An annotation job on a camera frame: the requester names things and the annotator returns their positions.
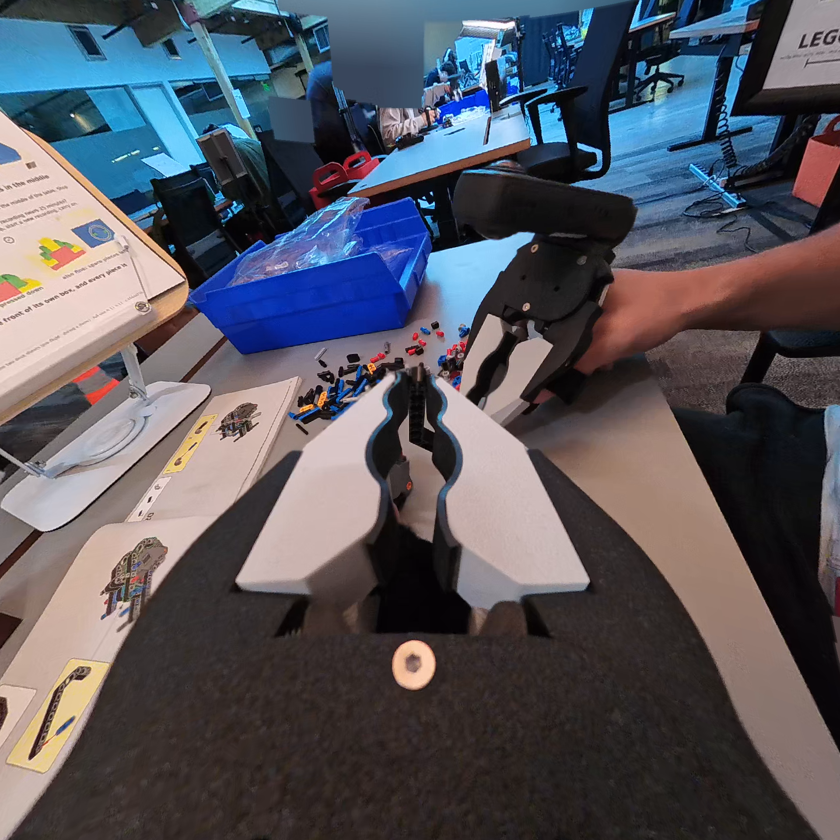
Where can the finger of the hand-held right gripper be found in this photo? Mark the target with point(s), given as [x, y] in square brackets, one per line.
[531, 371]
[478, 354]

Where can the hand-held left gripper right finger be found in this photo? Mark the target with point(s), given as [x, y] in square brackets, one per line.
[505, 512]

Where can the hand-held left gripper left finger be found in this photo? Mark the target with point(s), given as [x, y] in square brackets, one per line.
[315, 512]

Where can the partly built lego model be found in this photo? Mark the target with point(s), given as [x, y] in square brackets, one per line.
[400, 476]

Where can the pile of lego pieces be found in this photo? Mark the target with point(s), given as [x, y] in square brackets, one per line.
[341, 387]

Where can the person's right forearm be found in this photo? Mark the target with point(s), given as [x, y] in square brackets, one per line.
[754, 289]

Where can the open lego instruction booklet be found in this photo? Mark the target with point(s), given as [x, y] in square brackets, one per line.
[243, 459]

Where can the person's right hand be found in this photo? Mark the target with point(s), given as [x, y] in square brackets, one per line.
[636, 321]

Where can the blue plastic bin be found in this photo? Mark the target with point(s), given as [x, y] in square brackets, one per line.
[315, 308]

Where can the grey table with wooden edge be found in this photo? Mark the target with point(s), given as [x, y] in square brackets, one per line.
[446, 151]

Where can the white power strip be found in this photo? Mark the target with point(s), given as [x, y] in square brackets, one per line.
[715, 185]

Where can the black office chair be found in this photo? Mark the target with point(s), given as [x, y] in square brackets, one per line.
[604, 79]

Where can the clear plastic bags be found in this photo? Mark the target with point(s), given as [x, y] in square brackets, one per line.
[295, 253]

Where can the red plastic basket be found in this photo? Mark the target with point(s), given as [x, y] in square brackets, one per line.
[364, 164]
[328, 187]

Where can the white metal stand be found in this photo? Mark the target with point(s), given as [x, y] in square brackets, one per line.
[98, 459]

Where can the person's leg in dark pants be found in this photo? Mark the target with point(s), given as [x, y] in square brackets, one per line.
[754, 492]

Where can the orange striped object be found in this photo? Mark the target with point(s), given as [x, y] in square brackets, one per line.
[95, 384]

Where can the instruction sheet on stand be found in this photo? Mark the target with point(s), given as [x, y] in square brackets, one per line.
[172, 292]

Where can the orange bag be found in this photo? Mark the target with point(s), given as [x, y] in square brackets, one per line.
[817, 170]

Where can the black mesh chair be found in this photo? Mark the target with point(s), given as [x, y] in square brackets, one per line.
[190, 216]

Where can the black framed white sign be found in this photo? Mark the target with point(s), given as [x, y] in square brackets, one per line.
[807, 65]

